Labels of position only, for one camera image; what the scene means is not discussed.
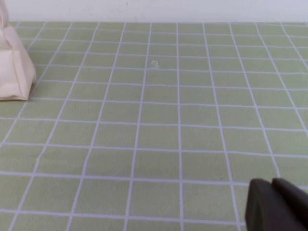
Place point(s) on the cream fabric pencil case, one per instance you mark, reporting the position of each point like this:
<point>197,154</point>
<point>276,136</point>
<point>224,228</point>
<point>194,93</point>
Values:
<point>12,65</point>

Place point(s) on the green grid cutting mat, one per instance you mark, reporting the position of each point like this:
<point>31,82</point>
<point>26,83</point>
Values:
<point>168,125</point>

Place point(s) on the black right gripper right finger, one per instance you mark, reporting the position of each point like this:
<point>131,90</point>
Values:
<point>294,202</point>

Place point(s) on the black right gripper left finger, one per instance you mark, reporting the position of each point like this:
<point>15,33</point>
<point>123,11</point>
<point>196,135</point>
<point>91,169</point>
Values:
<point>258,207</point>

